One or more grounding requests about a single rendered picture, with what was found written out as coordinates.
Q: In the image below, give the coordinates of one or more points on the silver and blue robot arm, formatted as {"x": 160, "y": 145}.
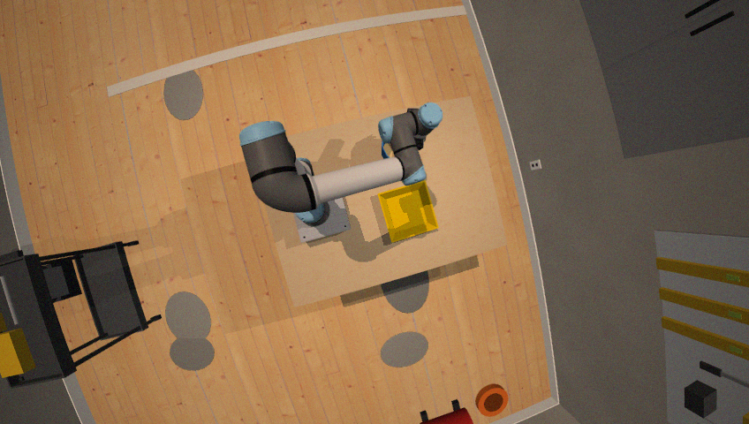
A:
{"x": 267, "y": 152}

